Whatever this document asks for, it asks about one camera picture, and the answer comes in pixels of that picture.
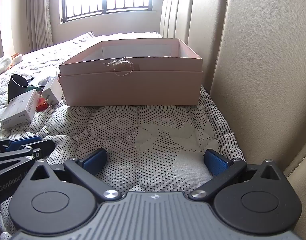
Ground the beige padded headboard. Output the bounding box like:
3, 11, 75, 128
159, 0, 306, 179

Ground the pink cardboard box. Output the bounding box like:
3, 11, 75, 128
58, 38, 203, 107

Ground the beige curtain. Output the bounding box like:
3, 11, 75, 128
0, 0, 54, 57

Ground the small white carton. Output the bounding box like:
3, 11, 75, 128
0, 89, 39, 131

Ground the white charger plug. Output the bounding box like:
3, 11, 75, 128
41, 78, 63, 105

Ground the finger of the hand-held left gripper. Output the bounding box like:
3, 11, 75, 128
0, 135, 42, 151
0, 140, 56, 178

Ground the grey quilted mattress pad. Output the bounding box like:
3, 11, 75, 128
0, 31, 246, 230

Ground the black cone cup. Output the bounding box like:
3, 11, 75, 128
8, 74, 29, 103

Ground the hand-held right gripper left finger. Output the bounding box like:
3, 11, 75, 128
30, 148, 122, 202

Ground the white plush duck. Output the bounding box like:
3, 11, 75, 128
0, 53, 23, 78

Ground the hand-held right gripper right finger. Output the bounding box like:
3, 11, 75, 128
189, 149, 281, 202

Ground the twine string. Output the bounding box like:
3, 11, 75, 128
103, 57, 135, 77

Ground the red plastic lighter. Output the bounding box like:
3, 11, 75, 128
36, 97, 48, 112

